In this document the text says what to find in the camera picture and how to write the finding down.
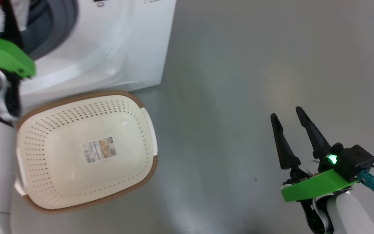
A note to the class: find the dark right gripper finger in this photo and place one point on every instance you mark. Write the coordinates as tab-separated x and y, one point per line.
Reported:
315	136
284	146

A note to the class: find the printed basket label sticker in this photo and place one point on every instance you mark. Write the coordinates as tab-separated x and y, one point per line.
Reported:
99	150

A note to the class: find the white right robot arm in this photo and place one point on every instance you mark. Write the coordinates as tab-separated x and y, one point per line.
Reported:
349	214

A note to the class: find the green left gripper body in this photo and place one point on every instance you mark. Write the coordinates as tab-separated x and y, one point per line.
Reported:
2	53

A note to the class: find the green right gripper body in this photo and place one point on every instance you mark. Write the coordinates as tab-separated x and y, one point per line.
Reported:
317	188

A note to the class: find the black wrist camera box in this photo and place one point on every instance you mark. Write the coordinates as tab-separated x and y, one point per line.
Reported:
355	161

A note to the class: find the white front-load washing machine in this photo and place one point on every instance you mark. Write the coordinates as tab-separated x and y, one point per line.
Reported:
125	48

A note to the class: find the cream perforated laundry basket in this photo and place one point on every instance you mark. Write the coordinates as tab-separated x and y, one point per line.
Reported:
60	182

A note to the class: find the grey rubber door gasket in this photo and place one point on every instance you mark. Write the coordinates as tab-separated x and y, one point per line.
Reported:
54	29

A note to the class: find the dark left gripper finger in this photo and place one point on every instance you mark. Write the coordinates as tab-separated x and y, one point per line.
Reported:
11	22

